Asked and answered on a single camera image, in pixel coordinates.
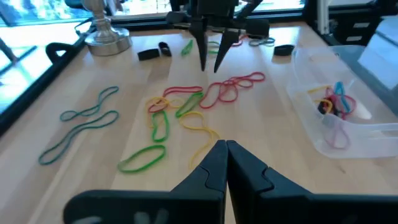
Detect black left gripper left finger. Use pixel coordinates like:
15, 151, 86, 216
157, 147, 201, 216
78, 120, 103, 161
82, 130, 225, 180
63, 139, 229, 224

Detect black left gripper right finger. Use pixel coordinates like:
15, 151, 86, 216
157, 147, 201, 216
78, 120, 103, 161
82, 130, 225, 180
226, 139, 398, 224

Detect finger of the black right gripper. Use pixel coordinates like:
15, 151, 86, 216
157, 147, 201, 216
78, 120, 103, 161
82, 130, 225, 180
188, 17, 209, 72
213, 28, 241, 74

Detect blue rubber band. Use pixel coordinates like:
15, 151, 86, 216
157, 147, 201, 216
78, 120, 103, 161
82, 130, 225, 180
333, 81, 352, 113

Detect wide green rubber band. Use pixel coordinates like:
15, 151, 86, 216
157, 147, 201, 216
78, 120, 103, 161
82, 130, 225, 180
175, 91, 205, 119

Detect clear plastic bin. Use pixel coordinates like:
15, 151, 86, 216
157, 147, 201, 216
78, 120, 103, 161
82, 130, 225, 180
285, 44, 398, 159

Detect white shade table lamp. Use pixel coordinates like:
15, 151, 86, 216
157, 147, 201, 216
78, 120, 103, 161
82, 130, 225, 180
74, 0, 134, 57

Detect black frame corner bracket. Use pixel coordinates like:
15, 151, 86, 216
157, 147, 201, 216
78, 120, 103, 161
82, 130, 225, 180
45, 42, 77, 65

